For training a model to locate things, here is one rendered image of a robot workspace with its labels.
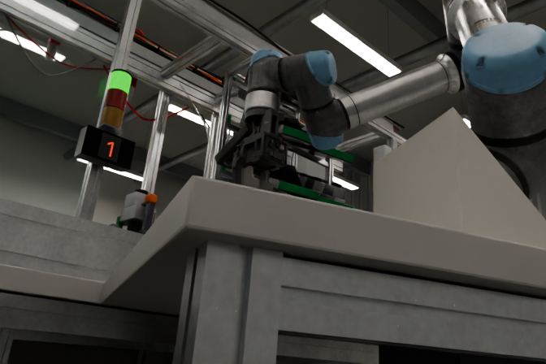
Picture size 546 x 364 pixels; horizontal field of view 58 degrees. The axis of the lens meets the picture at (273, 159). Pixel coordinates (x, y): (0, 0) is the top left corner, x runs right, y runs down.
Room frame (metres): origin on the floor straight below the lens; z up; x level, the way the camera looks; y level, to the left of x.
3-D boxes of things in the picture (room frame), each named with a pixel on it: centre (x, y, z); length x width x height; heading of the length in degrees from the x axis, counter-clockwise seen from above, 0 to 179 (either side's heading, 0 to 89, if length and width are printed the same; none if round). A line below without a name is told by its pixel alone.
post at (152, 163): (2.21, 0.58, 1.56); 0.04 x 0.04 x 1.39; 42
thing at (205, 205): (0.73, -0.25, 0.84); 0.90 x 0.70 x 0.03; 111
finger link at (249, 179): (0.92, 0.04, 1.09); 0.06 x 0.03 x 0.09; 42
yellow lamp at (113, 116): (1.07, 0.40, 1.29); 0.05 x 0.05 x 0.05
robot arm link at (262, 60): (0.93, 0.03, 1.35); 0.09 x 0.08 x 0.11; 64
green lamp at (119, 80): (1.07, 0.40, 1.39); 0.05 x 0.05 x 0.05
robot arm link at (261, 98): (0.93, 0.03, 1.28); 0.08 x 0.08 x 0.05
